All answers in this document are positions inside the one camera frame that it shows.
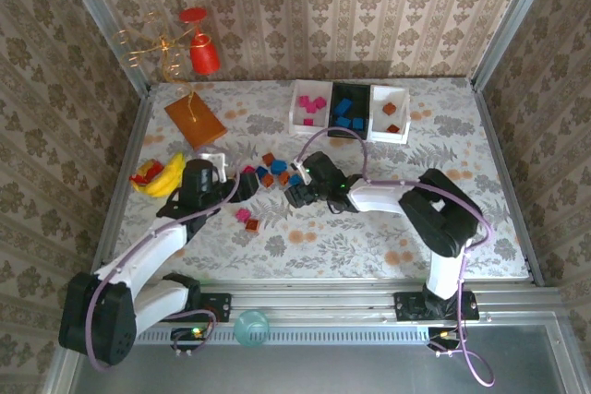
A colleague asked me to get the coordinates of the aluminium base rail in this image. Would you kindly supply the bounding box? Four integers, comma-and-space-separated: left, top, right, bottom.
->
67, 281, 562, 321

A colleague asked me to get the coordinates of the white container for pink bricks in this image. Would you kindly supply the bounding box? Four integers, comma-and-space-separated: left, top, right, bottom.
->
288, 78, 334, 137

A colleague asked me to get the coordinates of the floral tablecloth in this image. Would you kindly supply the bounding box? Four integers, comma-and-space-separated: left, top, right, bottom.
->
105, 78, 530, 282

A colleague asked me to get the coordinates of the grey metal shelf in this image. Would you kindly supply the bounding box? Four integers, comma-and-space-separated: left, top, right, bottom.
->
43, 319, 578, 394

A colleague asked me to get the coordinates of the white container for orange bricks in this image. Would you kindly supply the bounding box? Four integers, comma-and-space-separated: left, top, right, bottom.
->
368, 84, 412, 145

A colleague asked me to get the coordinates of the yellow toy banana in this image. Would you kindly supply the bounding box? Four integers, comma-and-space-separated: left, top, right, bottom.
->
132, 152, 187, 199

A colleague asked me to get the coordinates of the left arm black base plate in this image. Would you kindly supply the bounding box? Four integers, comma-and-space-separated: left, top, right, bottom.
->
182, 291, 233, 324

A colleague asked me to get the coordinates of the gold wire stand wooden base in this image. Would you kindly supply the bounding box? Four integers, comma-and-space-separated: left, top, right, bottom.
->
115, 12, 229, 151

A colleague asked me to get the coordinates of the aluminium frame post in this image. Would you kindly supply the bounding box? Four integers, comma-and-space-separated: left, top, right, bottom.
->
51, 0, 151, 95
470, 0, 562, 90

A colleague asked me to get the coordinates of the small black connector board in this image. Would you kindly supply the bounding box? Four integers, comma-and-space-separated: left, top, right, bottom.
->
427, 327, 465, 353
170, 327, 207, 353

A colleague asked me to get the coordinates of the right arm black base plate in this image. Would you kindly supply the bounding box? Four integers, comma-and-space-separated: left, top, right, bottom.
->
392, 291, 480, 322

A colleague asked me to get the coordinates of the red wine glass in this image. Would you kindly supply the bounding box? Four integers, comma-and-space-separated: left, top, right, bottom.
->
178, 6, 222, 76

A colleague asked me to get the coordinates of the red and yellow toy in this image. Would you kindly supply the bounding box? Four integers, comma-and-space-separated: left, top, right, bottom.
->
128, 159, 165, 185

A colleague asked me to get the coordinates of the black container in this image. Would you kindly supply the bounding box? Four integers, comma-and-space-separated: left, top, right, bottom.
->
326, 82, 373, 141

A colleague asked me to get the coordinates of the teal glass cup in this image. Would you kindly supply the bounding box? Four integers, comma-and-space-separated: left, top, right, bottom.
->
233, 309, 271, 348

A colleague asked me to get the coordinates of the grey slotted cable duct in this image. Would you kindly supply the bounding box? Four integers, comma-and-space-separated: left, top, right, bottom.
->
133, 325, 433, 347

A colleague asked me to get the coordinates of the aluminium side rail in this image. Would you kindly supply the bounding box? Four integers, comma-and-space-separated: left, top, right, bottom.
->
470, 82, 546, 287
86, 89, 153, 292

